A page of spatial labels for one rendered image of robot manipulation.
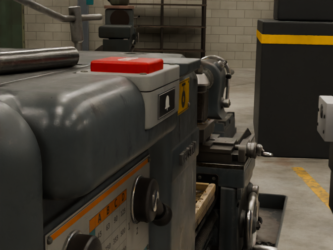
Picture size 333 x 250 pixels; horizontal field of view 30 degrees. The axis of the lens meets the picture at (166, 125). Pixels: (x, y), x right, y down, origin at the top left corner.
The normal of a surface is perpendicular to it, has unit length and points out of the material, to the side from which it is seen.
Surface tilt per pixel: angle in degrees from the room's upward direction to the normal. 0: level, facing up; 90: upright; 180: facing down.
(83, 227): 90
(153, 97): 90
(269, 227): 0
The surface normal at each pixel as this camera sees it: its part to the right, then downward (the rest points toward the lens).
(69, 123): 0.38, -0.15
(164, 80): 0.97, 0.06
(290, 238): 0.01, -0.98
